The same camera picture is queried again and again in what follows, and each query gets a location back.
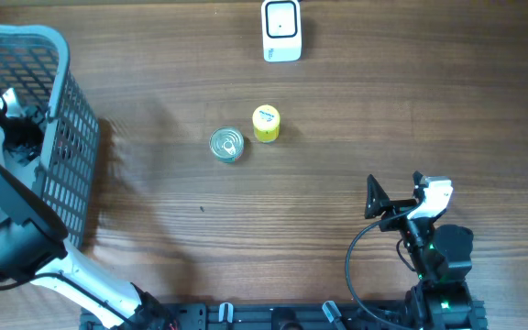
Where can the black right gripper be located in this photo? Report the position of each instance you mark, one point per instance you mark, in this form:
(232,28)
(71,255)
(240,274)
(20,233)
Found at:
(377,205)

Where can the yellow candy jar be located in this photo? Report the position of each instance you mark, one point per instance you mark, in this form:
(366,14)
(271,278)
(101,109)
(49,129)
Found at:
(266,122)

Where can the tin can with pull tab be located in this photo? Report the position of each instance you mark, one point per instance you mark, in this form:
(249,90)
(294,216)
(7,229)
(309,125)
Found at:
(227,144)

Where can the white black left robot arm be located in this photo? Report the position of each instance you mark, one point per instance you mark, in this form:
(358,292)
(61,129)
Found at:
(35,248)

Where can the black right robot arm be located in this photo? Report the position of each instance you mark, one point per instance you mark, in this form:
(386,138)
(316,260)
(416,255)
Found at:
(440,255)

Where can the white barcode scanner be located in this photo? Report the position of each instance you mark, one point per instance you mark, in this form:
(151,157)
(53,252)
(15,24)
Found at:
(281,26)

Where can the grey plastic mesh basket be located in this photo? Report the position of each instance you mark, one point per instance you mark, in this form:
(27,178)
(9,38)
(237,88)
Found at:
(36,84)

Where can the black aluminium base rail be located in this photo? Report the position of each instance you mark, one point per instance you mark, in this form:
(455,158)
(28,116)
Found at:
(294,316)

